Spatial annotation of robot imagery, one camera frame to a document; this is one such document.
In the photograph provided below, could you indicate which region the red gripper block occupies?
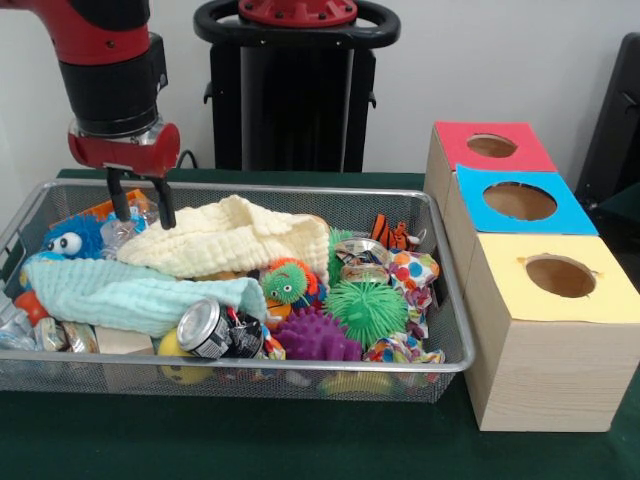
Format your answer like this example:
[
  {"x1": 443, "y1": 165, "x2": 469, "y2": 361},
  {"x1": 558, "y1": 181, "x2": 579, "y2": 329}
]
[{"x1": 67, "y1": 118, "x2": 181, "y2": 230}]

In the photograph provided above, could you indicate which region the clear plastic bottle blue label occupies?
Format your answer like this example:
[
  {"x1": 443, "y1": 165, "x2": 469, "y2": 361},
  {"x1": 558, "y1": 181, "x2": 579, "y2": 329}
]
[{"x1": 99, "y1": 194, "x2": 154, "y2": 251}]

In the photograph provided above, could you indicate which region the orange striped tiger plush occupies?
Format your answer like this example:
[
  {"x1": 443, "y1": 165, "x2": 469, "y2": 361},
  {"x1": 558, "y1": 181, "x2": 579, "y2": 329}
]
[{"x1": 368, "y1": 213, "x2": 427, "y2": 252}]

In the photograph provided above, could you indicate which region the clear mesh bin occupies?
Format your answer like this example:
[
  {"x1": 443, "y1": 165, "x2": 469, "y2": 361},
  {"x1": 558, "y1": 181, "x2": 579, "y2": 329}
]
[{"x1": 0, "y1": 178, "x2": 477, "y2": 404}]

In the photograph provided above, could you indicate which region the wooden box with three holes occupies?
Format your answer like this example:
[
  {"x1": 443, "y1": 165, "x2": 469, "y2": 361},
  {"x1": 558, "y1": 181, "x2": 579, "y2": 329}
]
[{"x1": 423, "y1": 120, "x2": 640, "y2": 434}]

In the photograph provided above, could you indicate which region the orange plastic tray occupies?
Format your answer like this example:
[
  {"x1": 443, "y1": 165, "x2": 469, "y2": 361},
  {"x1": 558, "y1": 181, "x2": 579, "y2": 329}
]
[{"x1": 59, "y1": 188, "x2": 151, "y2": 222}]

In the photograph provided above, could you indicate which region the blue fuzzy toy with eyes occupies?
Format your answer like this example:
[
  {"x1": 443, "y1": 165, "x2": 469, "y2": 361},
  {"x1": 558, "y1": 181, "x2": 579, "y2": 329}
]
[{"x1": 42, "y1": 214, "x2": 109, "y2": 260}]

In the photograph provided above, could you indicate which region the cream cloth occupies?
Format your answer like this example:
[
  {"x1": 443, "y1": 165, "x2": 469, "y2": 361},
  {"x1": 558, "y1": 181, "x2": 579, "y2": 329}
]
[{"x1": 117, "y1": 194, "x2": 331, "y2": 286}]

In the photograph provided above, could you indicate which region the mint green cloth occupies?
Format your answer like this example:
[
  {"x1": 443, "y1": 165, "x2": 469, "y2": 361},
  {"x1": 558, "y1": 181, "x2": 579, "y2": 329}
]
[{"x1": 22, "y1": 257, "x2": 269, "y2": 339}]

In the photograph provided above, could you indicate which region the crushed black can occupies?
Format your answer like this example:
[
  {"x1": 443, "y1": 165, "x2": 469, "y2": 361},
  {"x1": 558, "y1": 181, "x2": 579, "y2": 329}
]
[{"x1": 175, "y1": 297, "x2": 266, "y2": 360}]

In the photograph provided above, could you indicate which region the green and orange puffer toy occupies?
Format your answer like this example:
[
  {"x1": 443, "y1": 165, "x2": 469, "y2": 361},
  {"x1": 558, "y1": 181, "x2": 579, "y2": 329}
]
[{"x1": 262, "y1": 258, "x2": 329, "y2": 307}]

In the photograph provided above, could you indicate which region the purple spiky rubber ball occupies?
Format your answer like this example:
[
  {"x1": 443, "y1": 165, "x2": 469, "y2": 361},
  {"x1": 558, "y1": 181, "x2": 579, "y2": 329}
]
[{"x1": 272, "y1": 307, "x2": 362, "y2": 362}]

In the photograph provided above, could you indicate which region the green spiky rubber ball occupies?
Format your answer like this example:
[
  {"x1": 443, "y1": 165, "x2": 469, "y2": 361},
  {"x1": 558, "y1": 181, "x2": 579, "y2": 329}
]
[{"x1": 327, "y1": 279, "x2": 411, "y2": 347}]

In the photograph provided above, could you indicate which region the dark green table cloth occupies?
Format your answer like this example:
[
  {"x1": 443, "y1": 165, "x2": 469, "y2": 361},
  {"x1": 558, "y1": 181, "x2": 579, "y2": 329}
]
[
  {"x1": 594, "y1": 180, "x2": 640, "y2": 226},
  {"x1": 0, "y1": 168, "x2": 640, "y2": 480}
]

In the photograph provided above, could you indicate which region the black standing panel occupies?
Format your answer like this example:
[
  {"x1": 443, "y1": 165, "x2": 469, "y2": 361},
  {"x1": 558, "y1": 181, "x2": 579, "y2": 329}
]
[{"x1": 574, "y1": 32, "x2": 640, "y2": 211}]

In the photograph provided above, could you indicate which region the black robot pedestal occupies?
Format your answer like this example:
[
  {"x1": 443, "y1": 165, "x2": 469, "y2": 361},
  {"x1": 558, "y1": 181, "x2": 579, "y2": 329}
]
[{"x1": 193, "y1": 0, "x2": 402, "y2": 174}]

